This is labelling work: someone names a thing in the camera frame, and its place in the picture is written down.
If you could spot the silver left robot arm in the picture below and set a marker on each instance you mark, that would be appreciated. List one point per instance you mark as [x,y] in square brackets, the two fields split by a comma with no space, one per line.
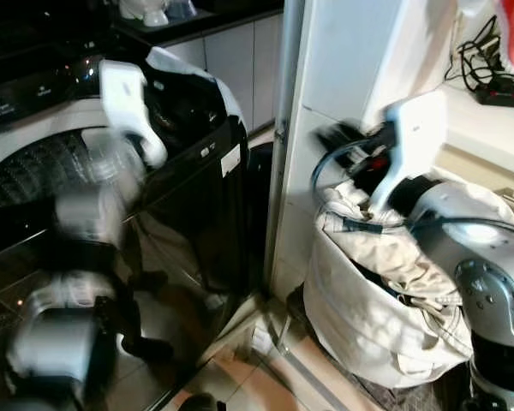
[64,342]

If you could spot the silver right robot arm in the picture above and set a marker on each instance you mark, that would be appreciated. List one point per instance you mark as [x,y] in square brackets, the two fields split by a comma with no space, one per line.
[484,265]

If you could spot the black top-load washing machine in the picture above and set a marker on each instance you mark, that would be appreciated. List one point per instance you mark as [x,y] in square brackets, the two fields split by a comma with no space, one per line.
[180,223]

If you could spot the white ceramic item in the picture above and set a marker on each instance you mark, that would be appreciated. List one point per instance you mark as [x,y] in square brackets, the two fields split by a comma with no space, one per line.
[152,10]

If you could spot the cream counter cabinet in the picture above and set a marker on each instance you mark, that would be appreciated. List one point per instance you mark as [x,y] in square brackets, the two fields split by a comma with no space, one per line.
[488,145]

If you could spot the black power strip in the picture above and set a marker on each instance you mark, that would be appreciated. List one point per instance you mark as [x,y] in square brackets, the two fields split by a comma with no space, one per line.
[501,92]

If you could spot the beige fabric laundry bag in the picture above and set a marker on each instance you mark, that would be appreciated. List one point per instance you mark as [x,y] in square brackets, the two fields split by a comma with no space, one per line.
[368,317]

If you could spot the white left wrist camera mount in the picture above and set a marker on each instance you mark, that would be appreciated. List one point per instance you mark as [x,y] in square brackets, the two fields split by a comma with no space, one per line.
[127,98]

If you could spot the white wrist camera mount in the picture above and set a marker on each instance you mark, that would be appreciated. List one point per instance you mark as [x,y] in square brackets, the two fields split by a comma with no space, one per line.
[127,98]
[414,137]

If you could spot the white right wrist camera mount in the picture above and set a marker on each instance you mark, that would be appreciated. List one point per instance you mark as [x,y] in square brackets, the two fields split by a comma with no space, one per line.
[414,137]

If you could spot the grey metal door frame post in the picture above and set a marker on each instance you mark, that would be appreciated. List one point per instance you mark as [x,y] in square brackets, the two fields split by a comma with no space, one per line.
[284,145]

